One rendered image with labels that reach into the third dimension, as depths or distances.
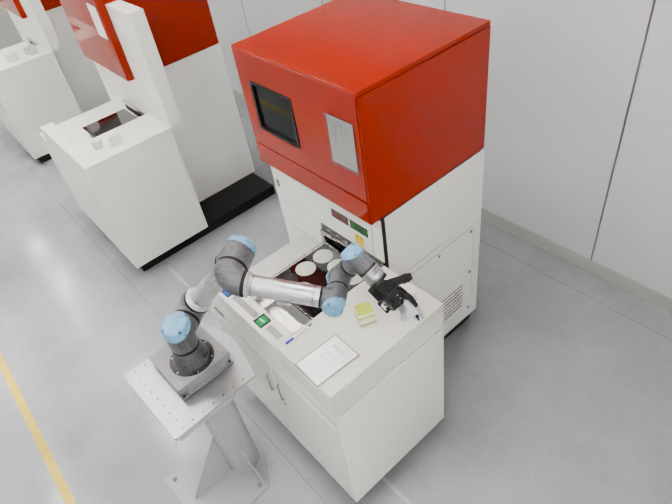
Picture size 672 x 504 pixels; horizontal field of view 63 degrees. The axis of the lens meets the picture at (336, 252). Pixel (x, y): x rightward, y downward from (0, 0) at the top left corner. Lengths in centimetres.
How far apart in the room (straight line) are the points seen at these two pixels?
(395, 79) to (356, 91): 18
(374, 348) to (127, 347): 213
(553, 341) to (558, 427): 56
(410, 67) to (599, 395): 203
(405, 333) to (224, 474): 137
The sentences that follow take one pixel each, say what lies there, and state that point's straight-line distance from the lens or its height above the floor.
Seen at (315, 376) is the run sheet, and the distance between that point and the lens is 212.
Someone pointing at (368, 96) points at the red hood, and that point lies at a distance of 200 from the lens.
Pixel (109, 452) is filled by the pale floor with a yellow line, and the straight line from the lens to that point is 348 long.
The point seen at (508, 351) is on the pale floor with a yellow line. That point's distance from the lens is 338.
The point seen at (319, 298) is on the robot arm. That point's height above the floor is 133.
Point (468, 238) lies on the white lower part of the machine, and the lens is 296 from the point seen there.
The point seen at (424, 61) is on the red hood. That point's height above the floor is 180.
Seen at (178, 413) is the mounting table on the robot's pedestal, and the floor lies 82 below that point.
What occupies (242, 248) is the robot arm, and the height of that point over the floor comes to 141.
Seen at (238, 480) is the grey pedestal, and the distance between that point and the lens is 308.
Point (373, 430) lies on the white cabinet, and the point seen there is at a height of 53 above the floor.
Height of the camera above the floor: 268
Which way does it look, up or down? 42 degrees down
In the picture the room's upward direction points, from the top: 10 degrees counter-clockwise
